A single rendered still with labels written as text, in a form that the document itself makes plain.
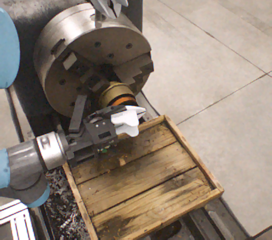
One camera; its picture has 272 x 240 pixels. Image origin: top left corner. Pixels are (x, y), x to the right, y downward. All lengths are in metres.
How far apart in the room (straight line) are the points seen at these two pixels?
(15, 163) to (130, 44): 0.40
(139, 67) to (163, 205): 0.37
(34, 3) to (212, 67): 1.96
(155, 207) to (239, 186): 1.17
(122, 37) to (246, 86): 1.84
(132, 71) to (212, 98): 1.58
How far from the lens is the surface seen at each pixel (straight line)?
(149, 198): 0.80
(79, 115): 0.67
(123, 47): 0.76
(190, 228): 0.82
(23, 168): 0.63
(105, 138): 0.61
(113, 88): 0.70
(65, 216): 1.13
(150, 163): 0.85
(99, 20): 0.48
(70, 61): 0.69
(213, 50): 2.78
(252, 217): 1.84
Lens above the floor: 1.61
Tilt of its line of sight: 48 degrees down
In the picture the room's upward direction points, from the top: straight up
